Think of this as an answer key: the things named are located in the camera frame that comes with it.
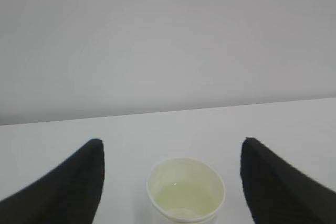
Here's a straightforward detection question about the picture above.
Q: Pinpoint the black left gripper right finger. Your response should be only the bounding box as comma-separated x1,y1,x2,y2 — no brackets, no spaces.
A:
240,138,335,223

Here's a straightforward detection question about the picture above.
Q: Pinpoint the white paper cup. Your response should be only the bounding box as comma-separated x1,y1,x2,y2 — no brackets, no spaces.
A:
146,157,226,223

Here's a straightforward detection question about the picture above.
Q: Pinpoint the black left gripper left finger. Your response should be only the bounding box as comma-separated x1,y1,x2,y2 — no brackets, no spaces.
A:
1,138,105,223

